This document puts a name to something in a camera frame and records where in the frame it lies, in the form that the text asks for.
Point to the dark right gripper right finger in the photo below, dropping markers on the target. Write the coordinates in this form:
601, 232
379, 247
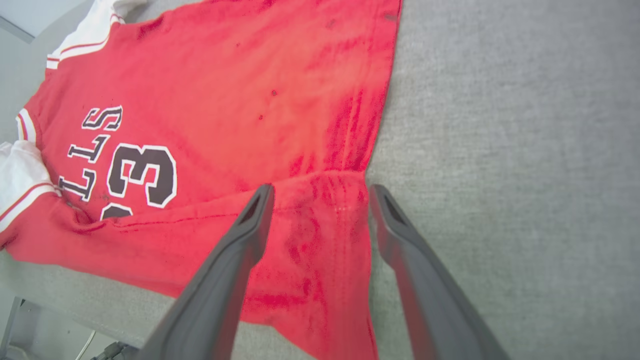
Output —
430, 300

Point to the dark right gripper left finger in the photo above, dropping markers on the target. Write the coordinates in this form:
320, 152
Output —
215, 295

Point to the red and white basketball jersey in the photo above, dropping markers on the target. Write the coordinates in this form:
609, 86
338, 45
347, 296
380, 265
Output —
225, 100

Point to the black plug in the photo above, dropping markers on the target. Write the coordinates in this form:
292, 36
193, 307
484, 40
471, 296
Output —
112, 352

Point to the grey fabric sofa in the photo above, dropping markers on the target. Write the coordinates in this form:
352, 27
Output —
500, 150

